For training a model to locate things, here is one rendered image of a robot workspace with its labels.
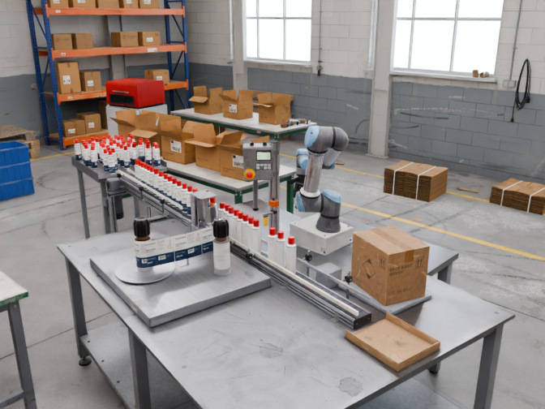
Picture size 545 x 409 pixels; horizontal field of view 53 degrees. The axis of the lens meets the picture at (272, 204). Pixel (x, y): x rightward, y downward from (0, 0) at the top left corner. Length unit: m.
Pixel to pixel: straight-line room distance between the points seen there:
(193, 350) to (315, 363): 0.51
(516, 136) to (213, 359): 6.34
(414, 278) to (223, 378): 1.05
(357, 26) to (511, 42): 2.42
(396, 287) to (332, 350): 0.50
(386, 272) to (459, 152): 5.88
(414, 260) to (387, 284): 0.18
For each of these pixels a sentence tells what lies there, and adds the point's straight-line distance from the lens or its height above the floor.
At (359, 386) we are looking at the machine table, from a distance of 2.19.
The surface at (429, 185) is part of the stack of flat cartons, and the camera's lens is 6.84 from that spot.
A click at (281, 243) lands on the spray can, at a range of 2.84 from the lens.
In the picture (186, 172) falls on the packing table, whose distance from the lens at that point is 5.09.
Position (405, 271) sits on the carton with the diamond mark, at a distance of 2.65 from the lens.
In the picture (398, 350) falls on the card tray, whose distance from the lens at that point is 2.40.
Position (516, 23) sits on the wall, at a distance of 7.94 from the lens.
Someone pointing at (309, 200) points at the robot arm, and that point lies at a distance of 3.13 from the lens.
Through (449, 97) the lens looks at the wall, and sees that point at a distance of 8.32.
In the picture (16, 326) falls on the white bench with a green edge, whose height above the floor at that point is 0.61.
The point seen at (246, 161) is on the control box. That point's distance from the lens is 2.99.
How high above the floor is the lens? 2.15
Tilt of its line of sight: 19 degrees down
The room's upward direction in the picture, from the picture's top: straight up
